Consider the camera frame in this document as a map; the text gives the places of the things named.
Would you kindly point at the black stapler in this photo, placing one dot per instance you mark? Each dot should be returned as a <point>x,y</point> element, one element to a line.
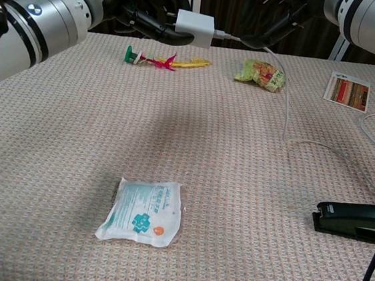
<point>353,220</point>

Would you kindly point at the beige woven tablecloth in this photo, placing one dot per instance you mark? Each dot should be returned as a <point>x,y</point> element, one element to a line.
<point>184,173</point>

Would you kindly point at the green snack packet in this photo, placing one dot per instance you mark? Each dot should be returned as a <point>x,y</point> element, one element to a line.
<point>262,74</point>

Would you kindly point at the feather shuttlecock with green base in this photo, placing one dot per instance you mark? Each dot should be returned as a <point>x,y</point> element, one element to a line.
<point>155,59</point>

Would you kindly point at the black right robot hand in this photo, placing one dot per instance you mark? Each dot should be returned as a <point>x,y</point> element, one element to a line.
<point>274,12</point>

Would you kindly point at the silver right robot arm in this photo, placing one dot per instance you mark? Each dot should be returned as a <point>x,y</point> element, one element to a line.
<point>367,22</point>

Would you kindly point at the white metal frame post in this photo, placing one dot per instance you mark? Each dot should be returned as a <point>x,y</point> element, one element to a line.
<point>338,49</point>

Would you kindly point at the white medical gauze packet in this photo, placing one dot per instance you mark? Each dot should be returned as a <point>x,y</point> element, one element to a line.
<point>143,213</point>

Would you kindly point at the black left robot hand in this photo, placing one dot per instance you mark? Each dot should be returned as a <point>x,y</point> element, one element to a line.
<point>153,16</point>

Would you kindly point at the white power adapter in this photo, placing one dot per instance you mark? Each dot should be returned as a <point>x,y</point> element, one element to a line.
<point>195,26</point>

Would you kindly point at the striped picture card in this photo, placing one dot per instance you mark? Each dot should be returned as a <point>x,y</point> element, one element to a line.
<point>348,92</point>

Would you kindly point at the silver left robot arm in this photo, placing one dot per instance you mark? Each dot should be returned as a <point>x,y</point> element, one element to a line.
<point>35,27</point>

